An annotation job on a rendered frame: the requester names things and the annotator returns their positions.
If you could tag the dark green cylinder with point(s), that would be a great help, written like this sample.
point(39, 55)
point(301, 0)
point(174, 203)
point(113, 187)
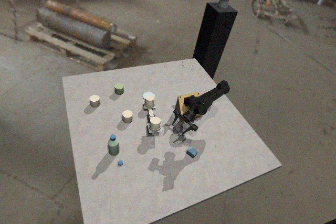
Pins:
point(119, 88)

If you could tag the small blue block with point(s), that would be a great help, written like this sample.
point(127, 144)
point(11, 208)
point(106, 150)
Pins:
point(192, 152)

